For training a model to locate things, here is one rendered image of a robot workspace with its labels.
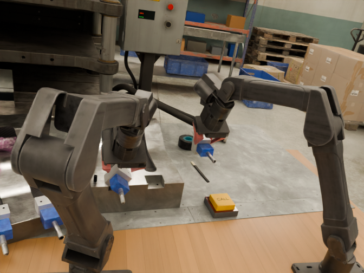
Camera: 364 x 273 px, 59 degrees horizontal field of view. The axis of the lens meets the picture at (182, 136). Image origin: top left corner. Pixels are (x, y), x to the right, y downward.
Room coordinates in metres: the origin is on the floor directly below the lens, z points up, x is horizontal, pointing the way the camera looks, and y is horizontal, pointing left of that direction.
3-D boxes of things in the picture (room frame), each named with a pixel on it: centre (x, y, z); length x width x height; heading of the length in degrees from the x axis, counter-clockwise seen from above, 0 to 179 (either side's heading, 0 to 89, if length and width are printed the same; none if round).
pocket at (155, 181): (0.78, 0.06, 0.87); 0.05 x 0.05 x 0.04; 22
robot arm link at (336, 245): (0.63, -0.42, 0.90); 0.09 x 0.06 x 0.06; 142
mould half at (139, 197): (0.97, 0.18, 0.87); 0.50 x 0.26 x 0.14; 22
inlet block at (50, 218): (0.59, 0.27, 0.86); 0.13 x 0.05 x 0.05; 39
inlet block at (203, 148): (0.92, -0.08, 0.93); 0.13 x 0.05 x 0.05; 22
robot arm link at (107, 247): (0.48, 0.15, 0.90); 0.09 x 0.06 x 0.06; 80
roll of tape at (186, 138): (1.21, -0.03, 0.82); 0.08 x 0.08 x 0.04
